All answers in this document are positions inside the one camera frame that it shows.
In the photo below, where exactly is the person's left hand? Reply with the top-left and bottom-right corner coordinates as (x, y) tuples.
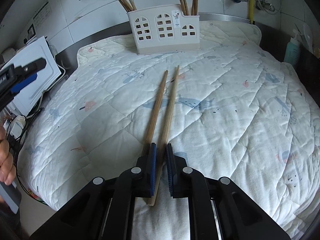
(0, 126), (16, 186)

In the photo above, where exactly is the white microwave oven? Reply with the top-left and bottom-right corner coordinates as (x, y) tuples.
(1, 36), (61, 116)

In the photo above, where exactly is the white power strip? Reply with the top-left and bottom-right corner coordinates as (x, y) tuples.
(9, 115), (26, 139)

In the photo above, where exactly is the white quilted patterned mat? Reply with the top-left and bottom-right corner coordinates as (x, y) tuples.
(18, 21), (319, 239)

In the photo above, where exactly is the cream plastic utensil holder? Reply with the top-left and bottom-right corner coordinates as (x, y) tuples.
(127, 4), (200, 55)

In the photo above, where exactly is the teal soap bottle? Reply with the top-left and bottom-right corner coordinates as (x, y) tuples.
(284, 29), (300, 68)

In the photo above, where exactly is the white plastic rice spoon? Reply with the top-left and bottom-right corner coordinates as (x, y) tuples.
(303, 23), (313, 53)

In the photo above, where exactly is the yellow gas pipe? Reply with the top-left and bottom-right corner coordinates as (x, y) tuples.
(248, 0), (255, 24)

